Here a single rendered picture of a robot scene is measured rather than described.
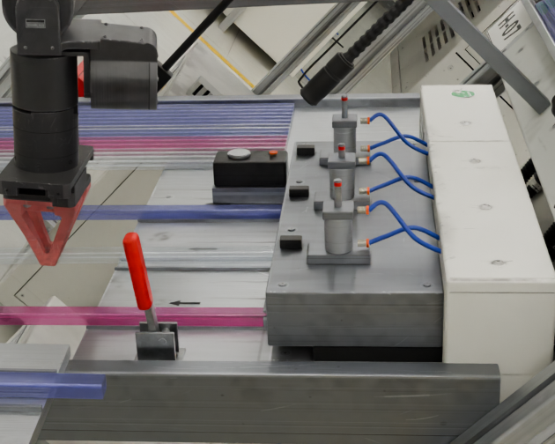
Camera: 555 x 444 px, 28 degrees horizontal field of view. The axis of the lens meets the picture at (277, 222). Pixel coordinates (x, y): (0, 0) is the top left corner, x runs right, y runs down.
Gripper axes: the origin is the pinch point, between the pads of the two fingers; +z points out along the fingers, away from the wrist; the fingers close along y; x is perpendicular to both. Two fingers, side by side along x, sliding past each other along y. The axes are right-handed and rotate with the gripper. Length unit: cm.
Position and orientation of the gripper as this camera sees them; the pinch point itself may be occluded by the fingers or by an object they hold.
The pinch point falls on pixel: (49, 253)
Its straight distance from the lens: 105.3
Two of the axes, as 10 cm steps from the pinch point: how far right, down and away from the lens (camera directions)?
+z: -0.5, 9.1, 4.0
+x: -10.0, -0.7, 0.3
